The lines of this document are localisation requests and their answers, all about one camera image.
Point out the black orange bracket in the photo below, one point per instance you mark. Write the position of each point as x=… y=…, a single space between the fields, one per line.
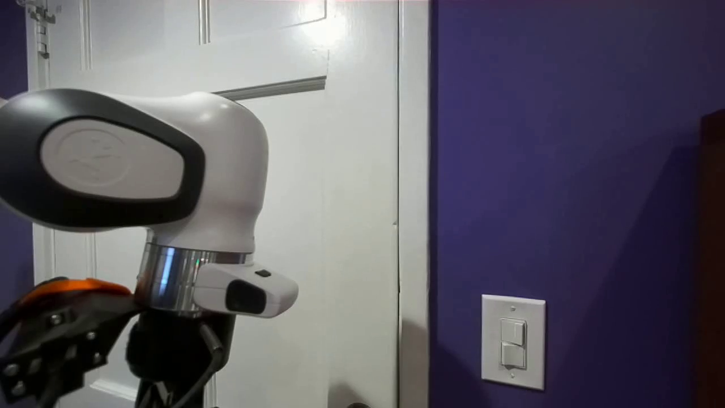
x=53 y=331

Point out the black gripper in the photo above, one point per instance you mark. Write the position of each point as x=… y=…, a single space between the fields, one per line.
x=170 y=354

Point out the brown wooden cabinet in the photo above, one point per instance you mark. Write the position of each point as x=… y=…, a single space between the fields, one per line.
x=712 y=263

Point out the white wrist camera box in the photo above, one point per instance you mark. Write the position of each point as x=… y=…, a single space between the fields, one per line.
x=264 y=291

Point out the white light switch plate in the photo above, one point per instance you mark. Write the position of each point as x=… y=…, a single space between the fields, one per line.
x=512 y=341

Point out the white panel door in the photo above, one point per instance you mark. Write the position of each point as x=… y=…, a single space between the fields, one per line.
x=332 y=188

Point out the white door frame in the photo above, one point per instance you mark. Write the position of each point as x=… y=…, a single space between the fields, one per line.
x=413 y=150

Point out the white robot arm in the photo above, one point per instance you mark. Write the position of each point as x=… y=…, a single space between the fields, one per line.
x=211 y=167

